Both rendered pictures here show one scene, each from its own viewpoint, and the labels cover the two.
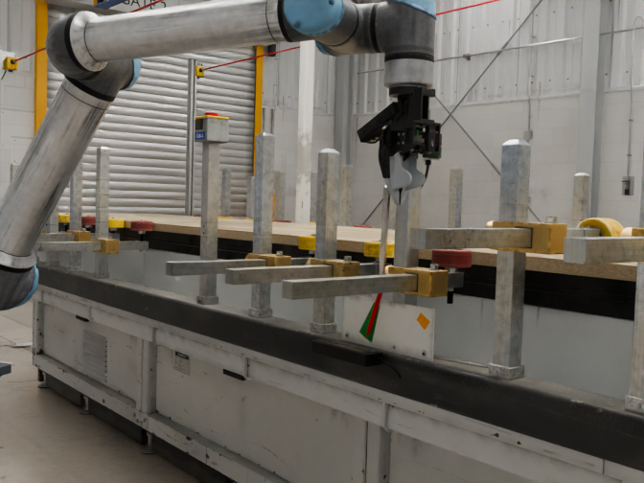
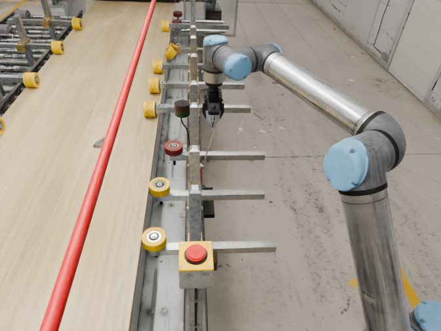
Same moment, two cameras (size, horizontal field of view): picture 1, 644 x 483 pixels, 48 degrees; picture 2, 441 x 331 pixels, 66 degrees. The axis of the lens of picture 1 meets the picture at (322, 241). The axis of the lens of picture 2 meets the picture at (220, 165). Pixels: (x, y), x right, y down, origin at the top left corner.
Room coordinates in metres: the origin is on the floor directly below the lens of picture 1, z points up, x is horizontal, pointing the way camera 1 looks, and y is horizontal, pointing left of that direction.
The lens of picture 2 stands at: (2.36, 0.57, 1.80)
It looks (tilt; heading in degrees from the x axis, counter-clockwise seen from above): 40 degrees down; 214
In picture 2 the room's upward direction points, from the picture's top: 3 degrees clockwise
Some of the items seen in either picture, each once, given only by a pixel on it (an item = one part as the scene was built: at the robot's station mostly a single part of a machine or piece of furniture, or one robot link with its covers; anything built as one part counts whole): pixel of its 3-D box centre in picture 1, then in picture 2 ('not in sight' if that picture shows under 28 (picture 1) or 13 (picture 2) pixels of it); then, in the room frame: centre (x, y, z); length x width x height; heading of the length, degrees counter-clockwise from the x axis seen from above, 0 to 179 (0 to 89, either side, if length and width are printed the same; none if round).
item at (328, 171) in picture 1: (325, 256); (194, 196); (1.64, -0.01, 0.87); 0.03 x 0.03 x 0.48; 40
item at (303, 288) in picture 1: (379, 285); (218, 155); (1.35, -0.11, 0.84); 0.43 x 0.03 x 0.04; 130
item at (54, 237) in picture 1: (62, 238); not in sight; (2.73, 0.97, 0.83); 0.43 x 0.03 x 0.04; 130
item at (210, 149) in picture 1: (209, 223); (195, 323); (2.04, 0.32, 0.93); 0.05 x 0.04 x 0.45; 40
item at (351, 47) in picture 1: (349, 28); (234, 62); (1.39, -0.04, 1.32); 0.12 x 0.12 x 0.09; 67
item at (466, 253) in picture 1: (450, 275); (174, 154); (1.48, -0.26, 0.85); 0.08 x 0.08 x 0.11
